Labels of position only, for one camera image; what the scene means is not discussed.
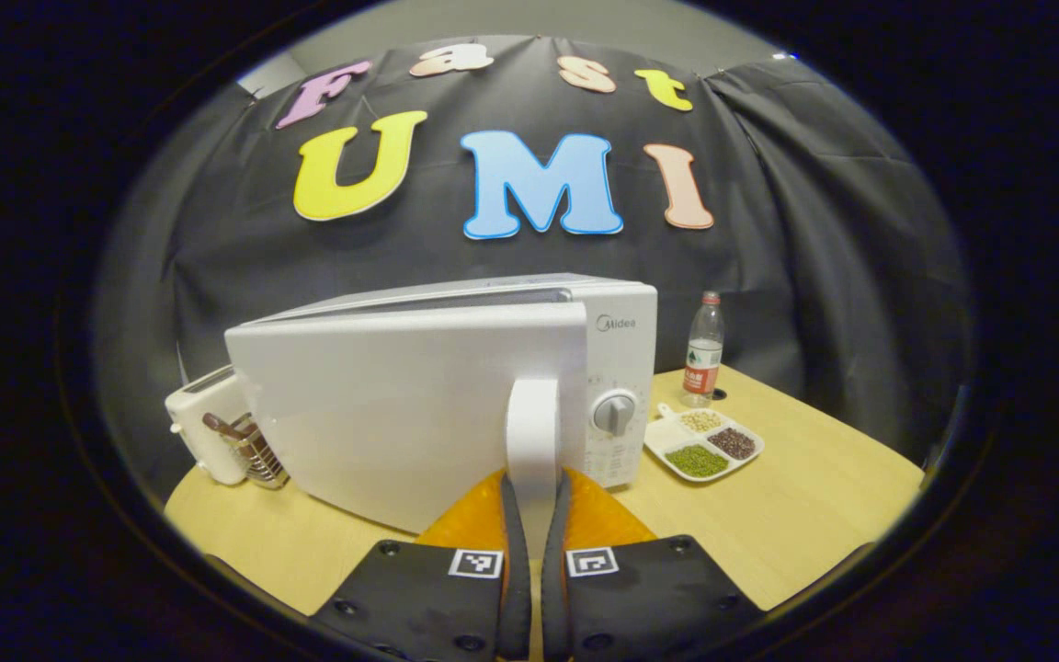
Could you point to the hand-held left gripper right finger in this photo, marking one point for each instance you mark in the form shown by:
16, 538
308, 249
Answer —
555, 588

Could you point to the white microwave oven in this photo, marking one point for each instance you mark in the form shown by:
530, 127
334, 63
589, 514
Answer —
401, 414

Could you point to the clear plastic water bottle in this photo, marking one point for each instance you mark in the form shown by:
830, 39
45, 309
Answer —
703, 359

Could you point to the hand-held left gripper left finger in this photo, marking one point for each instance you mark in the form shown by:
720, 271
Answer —
516, 588

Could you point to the white toaster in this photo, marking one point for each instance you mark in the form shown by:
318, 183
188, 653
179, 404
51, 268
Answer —
203, 432

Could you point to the white divided dish of beans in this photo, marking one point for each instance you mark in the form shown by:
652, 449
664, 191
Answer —
700, 446

